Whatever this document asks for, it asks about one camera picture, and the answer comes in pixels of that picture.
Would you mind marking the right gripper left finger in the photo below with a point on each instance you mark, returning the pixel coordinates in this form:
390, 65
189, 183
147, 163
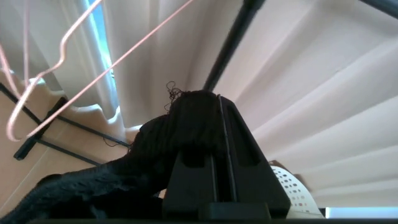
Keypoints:
189, 186

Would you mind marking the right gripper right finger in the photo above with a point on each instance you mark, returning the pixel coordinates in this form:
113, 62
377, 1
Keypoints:
255, 180

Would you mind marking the black garment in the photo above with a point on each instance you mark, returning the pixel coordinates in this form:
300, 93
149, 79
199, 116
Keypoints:
140, 161

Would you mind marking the pink clothes hanger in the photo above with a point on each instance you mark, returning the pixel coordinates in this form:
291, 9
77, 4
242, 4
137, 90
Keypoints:
25, 46
110, 68

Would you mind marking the white laundry basket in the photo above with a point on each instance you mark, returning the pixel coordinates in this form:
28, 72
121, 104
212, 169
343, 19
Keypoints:
295, 193

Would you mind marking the black clothes rack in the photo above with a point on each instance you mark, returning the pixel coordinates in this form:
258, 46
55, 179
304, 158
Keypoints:
230, 46

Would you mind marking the window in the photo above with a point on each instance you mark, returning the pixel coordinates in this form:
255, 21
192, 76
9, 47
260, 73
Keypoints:
100, 31

